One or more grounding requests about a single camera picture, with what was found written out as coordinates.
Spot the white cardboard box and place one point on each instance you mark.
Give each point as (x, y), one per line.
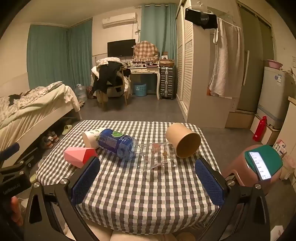
(269, 133)

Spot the pile of clothes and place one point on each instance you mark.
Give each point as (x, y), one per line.
(107, 74)

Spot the black hanging garment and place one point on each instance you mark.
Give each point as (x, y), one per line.
(201, 17)

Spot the red thermos bottle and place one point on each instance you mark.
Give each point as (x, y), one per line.
(259, 129)

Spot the smartphone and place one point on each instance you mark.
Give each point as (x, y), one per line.
(259, 164)

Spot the blue plastic water bottle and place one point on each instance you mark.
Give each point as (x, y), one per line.
(111, 141)

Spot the dark ribbed suitcase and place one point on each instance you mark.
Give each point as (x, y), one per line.
(167, 83)

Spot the blue laundry basket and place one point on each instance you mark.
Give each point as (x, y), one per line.
(140, 90)

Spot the brown paper cup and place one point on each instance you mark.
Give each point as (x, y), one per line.
(178, 136)

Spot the white louvered wardrobe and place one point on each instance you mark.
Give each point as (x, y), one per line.
(198, 69)

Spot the grey door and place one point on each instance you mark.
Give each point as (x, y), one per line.
(252, 58)

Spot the narrow teal curtain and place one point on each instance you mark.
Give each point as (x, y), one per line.
(157, 25)

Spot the person's left hand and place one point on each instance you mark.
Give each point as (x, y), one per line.
(17, 212)

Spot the large water jug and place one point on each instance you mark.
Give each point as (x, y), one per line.
(81, 93)

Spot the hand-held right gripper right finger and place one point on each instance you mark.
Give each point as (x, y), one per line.
(209, 183)

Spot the person's beige pants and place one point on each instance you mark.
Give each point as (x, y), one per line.
(138, 235)

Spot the bed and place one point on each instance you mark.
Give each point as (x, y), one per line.
(27, 120)

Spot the white carved desk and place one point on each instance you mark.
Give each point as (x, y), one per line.
(143, 70)

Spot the grey checkered tablecloth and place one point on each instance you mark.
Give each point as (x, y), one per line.
(138, 197)

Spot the wooden chair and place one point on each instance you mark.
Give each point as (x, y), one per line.
(126, 90)

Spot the white hanging towel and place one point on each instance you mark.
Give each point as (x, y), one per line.
(225, 58)

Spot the wide teal curtain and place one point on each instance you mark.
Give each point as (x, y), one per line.
(50, 53)

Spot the pink plastic stool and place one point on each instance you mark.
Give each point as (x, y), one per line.
(235, 162)

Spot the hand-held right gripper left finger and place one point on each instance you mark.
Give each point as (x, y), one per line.
(85, 178)

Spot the plaid cloth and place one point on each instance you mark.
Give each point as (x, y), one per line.
(145, 49)

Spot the pair of sneakers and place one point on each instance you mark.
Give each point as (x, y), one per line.
(49, 140)

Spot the clear glass cup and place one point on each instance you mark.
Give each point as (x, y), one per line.
(159, 160)

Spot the white air conditioner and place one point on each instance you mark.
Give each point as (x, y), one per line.
(119, 20)

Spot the black monitor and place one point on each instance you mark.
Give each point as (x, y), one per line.
(120, 47)

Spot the floral quilt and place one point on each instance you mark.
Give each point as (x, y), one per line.
(25, 99)

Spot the green pouch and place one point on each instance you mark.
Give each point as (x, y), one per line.
(271, 157)

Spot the white washing machine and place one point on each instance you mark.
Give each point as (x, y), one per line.
(272, 92)

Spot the pale green slipper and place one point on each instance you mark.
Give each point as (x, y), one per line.
(67, 129)

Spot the white printed paper cup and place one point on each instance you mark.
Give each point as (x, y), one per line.
(90, 138)

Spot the pink faceted box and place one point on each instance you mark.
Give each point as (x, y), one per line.
(76, 156)

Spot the pink plastic basin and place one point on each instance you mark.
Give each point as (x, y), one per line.
(274, 63)

